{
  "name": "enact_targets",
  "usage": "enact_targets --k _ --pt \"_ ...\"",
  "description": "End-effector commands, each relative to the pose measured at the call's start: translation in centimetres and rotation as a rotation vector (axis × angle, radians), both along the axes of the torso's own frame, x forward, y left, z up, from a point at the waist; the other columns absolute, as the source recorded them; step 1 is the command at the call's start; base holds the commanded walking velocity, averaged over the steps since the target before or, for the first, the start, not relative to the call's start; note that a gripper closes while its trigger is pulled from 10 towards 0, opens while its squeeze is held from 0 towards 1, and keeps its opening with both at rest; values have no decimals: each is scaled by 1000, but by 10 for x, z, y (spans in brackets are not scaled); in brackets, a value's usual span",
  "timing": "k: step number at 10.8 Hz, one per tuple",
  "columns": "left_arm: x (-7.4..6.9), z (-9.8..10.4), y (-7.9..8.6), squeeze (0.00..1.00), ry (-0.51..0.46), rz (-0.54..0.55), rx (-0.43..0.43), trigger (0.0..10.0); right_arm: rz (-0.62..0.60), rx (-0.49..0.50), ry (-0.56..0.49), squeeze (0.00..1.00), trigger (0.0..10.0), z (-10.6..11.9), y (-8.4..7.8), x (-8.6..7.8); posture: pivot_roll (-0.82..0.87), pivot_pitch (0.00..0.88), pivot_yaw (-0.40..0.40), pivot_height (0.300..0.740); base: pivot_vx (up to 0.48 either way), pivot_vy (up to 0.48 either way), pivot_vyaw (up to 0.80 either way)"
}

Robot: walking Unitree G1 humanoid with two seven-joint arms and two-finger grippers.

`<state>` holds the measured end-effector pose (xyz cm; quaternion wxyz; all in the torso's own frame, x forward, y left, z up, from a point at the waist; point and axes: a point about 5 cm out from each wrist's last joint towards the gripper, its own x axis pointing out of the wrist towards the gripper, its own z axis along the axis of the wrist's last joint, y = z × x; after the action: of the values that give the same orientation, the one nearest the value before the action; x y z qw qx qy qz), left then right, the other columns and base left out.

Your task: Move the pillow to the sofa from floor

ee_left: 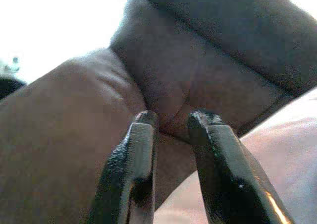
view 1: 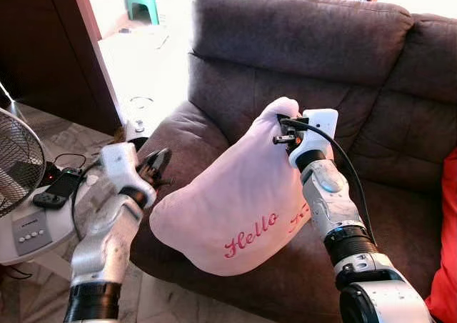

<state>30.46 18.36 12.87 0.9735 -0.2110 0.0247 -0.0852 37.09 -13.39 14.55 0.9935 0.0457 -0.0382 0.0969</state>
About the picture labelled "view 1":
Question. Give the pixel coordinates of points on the black handheld game console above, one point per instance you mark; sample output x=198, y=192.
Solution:
x=57, y=189

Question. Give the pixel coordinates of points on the red pillow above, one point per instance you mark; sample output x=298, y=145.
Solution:
x=446, y=251

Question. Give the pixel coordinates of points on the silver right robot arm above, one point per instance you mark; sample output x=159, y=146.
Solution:
x=328, y=194

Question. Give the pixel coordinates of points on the black fan grille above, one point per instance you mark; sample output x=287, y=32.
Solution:
x=18, y=162

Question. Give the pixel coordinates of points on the grey-brown fabric sofa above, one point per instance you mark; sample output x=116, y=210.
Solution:
x=300, y=51

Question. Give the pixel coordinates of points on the white fan base with buttons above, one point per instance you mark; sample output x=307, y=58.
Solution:
x=32, y=230

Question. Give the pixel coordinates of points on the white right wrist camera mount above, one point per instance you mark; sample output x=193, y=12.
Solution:
x=320, y=126

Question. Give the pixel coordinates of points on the white floor appliance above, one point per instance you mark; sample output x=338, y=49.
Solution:
x=137, y=126

